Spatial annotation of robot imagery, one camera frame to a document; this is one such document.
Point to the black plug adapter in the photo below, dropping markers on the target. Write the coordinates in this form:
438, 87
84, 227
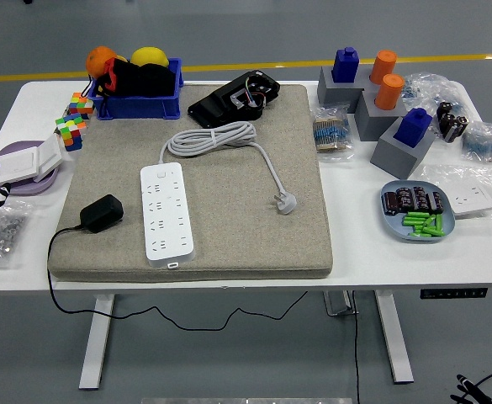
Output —
101, 214

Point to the clear bag around socket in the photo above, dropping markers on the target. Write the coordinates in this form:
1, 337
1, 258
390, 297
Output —
439, 174

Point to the blue square peg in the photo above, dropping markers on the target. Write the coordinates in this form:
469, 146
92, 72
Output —
345, 65
414, 126

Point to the white power strip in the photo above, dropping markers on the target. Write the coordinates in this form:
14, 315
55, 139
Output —
165, 219

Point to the black electronic device housing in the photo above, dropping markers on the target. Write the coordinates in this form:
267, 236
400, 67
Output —
216, 107

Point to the orange fruit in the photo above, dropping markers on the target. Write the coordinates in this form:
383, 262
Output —
98, 59

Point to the grey block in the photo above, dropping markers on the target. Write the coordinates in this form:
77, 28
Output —
393, 160
371, 122
331, 94

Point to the clear bag of resistors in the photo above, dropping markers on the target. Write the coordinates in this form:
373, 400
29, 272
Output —
331, 132

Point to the small bag of blue resistors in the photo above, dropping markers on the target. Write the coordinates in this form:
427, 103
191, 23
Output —
481, 143

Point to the black table control panel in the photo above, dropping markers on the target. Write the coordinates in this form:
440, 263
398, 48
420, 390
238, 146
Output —
453, 293

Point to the blue-grey plate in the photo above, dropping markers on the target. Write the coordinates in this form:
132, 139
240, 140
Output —
393, 225

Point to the white wall switch panel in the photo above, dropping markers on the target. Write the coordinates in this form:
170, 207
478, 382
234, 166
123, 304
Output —
16, 167

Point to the yellow lemon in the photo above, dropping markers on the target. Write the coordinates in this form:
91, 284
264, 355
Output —
149, 55

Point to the white table leg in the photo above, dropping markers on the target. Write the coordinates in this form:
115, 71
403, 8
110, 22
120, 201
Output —
393, 336
96, 336

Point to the grey-brown mat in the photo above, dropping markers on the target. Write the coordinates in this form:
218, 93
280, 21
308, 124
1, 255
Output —
237, 244

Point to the white wall socket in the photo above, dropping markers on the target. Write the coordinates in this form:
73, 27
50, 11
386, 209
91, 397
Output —
472, 200

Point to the metal bracket under table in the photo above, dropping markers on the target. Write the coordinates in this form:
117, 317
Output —
338, 305

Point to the purple tray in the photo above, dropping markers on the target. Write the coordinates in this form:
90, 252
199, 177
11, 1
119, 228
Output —
22, 189

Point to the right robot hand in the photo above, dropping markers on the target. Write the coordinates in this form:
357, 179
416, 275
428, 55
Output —
470, 395

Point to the colourful puzzle cube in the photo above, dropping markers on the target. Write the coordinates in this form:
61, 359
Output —
81, 105
71, 132

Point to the orange cylinder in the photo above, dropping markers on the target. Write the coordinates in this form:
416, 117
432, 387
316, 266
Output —
383, 65
389, 90

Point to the blue plastic bin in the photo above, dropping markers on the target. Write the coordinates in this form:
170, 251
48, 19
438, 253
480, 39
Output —
144, 107

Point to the large crumpled clear bag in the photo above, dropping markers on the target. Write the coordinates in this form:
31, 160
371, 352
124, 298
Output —
430, 88

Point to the white switch cover plate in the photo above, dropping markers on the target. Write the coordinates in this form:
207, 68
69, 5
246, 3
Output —
50, 157

